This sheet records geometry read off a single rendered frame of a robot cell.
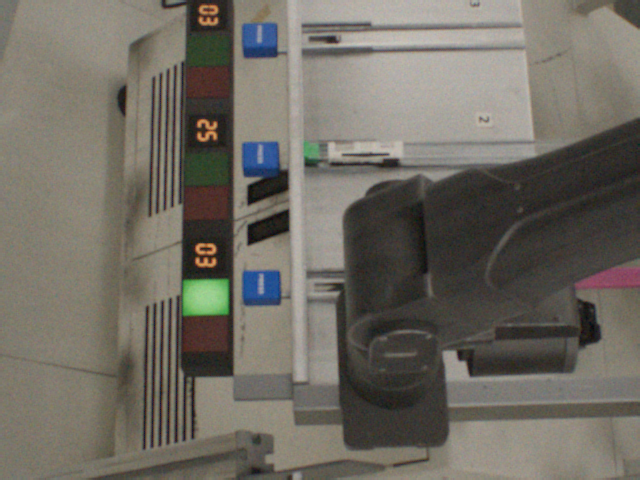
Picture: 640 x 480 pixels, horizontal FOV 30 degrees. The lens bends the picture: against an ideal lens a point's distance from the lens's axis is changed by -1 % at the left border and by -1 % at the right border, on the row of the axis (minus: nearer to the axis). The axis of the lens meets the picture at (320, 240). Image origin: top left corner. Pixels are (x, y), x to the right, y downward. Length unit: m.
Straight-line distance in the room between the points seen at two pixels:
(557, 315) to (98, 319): 1.14
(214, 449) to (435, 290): 0.46
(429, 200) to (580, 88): 1.06
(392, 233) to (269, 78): 0.96
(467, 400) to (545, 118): 0.67
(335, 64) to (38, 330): 0.77
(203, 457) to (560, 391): 0.30
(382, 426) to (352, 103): 0.34
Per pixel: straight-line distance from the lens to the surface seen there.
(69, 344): 1.68
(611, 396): 0.93
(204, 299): 0.95
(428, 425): 0.75
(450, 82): 1.01
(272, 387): 0.96
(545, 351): 0.66
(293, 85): 0.98
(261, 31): 1.02
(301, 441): 1.35
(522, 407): 0.93
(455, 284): 0.56
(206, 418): 1.48
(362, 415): 0.75
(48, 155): 1.74
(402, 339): 0.59
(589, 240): 0.54
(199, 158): 0.99
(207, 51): 1.04
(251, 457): 0.98
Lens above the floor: 1.35
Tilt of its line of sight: 41 degrees down
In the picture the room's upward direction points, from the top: 71 degrees clockwise
